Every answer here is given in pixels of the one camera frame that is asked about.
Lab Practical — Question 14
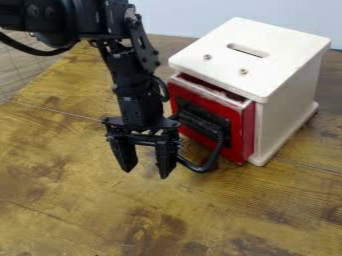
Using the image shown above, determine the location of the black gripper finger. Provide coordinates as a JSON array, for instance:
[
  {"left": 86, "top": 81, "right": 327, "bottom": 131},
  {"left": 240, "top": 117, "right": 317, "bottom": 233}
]
[
  {"left": 156, "top": 140, "right": 178, "bottom": 179},
  {"left": 107, "top": 135, "right": 138, "bottom": 173}
]

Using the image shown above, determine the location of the white wooden drawer box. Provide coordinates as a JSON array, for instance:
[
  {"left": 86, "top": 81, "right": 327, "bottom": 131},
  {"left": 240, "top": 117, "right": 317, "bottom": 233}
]
[{"left": 169, "top": 17, "right": 332, "bottom": 166}]

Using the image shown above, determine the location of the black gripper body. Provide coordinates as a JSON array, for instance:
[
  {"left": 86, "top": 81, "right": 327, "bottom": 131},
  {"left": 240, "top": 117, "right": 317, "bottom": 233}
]
[{"left": 101, "top": 98, "right": 185, "bottom": 151}]

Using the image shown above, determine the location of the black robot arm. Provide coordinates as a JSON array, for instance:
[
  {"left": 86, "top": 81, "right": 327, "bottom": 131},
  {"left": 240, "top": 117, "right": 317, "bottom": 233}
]
[{"left": 0, "top": 0, "right": 180, "bottom": 178}]

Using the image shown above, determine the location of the red drawer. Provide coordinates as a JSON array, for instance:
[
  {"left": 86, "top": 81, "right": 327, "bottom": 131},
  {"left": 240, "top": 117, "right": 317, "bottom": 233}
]
[{"left": 168, "top": 73, "right": 256, "bottom": 164}]

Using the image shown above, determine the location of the black drawer handle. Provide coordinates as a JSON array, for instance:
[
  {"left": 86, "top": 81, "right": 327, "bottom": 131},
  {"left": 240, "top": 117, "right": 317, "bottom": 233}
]
[{"left": 172, "top": 96, "right": 232, "bottom": 173}]

